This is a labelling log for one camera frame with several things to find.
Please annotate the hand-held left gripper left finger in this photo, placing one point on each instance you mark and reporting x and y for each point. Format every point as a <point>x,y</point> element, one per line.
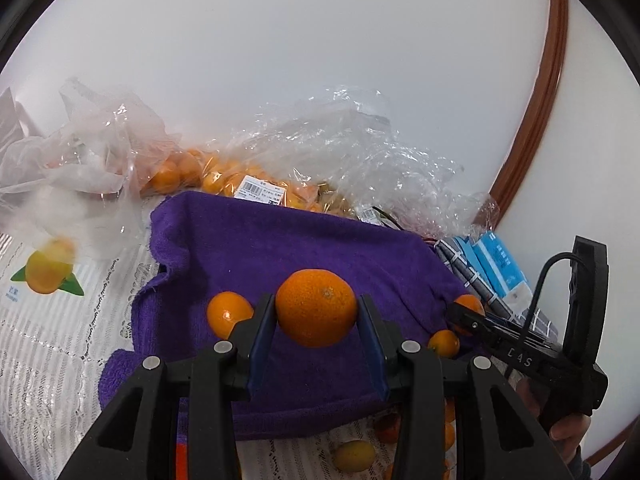
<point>261,340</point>

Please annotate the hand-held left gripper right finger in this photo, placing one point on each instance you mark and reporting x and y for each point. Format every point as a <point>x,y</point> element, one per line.
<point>372,350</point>

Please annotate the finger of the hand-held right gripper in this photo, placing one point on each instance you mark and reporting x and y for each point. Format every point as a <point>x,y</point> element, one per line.
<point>472,322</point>

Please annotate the large orange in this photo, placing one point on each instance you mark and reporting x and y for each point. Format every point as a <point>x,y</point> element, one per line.
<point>316,308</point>

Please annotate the person's right hand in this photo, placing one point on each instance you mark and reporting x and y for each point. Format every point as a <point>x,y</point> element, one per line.
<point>567,437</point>

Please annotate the small orange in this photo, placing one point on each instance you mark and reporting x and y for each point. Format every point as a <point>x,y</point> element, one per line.
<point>444,343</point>
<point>470,305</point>
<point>227,314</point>

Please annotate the checkered grey box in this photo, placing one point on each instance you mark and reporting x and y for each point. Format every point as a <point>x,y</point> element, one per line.
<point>480,287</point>

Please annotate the blue and white box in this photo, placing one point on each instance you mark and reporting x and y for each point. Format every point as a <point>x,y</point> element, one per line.
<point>470,252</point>
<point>502,262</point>

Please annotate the red-orange fruit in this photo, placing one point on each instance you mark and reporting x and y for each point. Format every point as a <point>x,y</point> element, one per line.
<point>387,427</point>

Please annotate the yellow fruit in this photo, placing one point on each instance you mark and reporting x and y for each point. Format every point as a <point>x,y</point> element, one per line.
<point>354,455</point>

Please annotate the purple towel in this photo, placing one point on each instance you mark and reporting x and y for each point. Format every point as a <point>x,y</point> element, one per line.
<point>300,240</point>

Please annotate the bag of small oranges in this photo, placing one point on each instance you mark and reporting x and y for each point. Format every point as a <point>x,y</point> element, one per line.
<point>220,177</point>

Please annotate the crumpled clear plastic bag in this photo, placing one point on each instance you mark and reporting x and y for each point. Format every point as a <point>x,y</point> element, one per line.
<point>370,160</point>

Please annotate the mango print white packaging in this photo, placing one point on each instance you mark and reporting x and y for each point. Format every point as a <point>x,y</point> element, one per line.
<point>47,272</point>

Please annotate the translucent white plastic bag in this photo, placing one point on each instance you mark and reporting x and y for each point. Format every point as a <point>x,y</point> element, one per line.
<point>95,160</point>

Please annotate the brown wooden door frame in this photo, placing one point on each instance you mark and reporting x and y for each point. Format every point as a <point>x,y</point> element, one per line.
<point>537,105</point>

